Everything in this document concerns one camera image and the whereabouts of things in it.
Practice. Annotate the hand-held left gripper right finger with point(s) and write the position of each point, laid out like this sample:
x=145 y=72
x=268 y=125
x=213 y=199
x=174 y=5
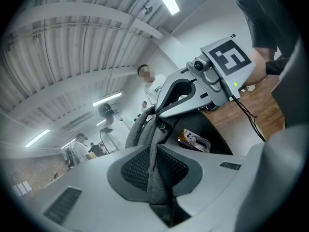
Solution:
x=212 y=185

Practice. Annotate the person's right forearm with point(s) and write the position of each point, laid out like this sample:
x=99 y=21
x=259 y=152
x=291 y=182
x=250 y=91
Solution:
x=257 y=69

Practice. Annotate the round ceiling fixture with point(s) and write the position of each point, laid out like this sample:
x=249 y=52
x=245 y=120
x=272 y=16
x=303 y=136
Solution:
x=148 y=9

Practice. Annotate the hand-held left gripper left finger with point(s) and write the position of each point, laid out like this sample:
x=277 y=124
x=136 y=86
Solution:
x=91 y=192

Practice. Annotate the person's black shirt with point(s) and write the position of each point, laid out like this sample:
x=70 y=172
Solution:
x=265 y=13

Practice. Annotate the row of white paper sheets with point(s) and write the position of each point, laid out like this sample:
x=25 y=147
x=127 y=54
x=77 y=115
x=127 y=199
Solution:
x=21 y=188

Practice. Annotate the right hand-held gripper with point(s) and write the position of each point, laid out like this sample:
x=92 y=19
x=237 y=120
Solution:
x=217 y=81

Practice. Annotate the rectangular photo card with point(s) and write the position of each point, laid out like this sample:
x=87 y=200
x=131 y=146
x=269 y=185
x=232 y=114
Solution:
x=195 y=140

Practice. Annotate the grey fabric backpack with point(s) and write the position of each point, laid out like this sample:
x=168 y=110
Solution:
x=144 y=129

